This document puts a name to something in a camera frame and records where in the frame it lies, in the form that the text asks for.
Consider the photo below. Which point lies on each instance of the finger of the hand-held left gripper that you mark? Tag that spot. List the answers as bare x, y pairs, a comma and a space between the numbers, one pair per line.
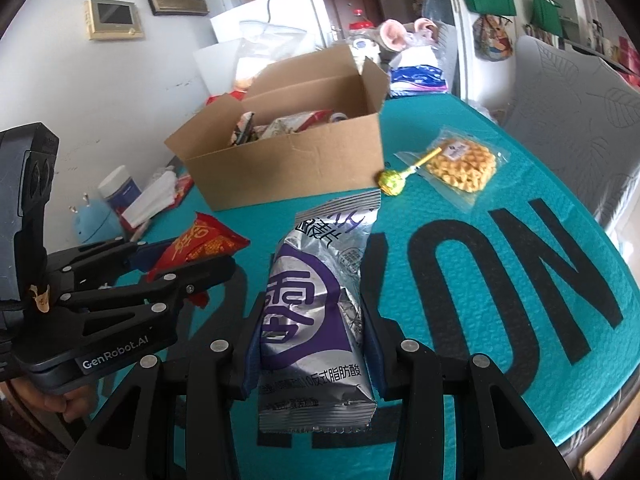
90, 257
175, 285

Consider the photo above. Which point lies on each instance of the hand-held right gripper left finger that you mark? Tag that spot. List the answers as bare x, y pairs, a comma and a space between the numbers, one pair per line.
252, 360

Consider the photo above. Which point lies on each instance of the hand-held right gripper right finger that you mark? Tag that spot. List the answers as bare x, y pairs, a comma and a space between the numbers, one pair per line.
375, 360

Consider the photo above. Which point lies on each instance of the small red snack packet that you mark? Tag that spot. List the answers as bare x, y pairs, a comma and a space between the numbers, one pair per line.
205, 245

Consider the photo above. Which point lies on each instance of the silver purple snack packet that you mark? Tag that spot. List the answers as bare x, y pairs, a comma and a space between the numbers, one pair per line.
310, 310

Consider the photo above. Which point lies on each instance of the cardboard box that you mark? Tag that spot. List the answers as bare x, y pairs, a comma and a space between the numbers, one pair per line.
285, 165

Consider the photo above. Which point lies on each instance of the person's left hand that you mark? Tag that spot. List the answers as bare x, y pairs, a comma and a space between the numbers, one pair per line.
70, 402

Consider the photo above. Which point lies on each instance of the light blue round gadget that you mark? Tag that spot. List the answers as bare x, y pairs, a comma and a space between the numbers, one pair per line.
95, 222

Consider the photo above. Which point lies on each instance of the white jar blue label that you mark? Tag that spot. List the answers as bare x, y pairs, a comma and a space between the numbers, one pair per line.
120, 190

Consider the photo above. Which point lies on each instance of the white tissue pack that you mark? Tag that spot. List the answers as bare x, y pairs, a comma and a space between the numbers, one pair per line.
150, 200

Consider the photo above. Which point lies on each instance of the flat red packet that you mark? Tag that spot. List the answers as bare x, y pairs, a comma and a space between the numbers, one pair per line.
182, 187

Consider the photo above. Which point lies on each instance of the teal printed table mat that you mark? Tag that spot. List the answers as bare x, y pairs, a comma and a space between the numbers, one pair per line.
475, 285

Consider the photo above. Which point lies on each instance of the green lollipop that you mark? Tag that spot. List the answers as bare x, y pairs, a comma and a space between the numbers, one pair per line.
392, 182

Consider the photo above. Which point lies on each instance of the red packaging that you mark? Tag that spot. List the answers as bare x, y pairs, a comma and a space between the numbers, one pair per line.
227, 96

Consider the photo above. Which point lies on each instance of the clear waffle snack bag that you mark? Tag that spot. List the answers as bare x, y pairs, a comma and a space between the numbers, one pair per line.
462, 167

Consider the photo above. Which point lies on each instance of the white foam board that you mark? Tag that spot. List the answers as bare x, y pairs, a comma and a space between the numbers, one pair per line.
215, 70

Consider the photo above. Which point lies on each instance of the clear plastic bag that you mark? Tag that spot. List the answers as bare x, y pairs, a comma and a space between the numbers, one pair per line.
270, 45

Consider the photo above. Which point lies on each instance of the blue white plastic bag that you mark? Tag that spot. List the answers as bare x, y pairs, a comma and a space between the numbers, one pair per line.
417, 72

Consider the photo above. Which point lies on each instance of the white fridge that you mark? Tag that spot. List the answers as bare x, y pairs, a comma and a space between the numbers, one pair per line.
295, 10

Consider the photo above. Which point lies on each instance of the white printed cup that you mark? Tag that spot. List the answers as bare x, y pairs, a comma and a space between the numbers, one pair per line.
364, 47

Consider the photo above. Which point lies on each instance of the grey leaf-pattern chair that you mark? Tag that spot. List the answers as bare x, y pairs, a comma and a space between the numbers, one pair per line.
575, 125

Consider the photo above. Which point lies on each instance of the red-cap soda bottle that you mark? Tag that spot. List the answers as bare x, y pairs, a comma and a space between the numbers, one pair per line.
359, 22

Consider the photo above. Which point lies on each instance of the pink-eared plush toy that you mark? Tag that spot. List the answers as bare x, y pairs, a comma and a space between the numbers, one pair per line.
400, 35

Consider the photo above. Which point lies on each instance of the patterned cloth bag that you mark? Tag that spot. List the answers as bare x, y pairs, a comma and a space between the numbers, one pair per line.
494, 37

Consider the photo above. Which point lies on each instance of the wall intercom panel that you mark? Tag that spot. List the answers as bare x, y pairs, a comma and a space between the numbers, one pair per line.
114, 19

